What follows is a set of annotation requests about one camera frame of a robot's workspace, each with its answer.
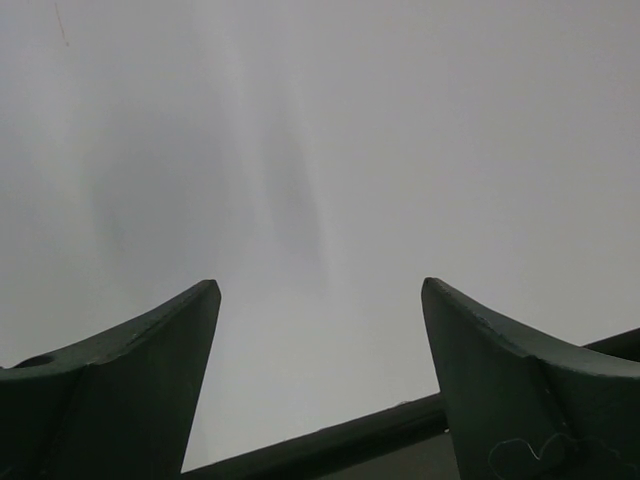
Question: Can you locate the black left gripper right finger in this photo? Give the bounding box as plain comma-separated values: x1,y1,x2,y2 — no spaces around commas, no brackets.
421,278,639,479

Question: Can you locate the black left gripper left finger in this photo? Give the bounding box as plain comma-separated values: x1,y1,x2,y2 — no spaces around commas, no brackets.
1,280,221,479

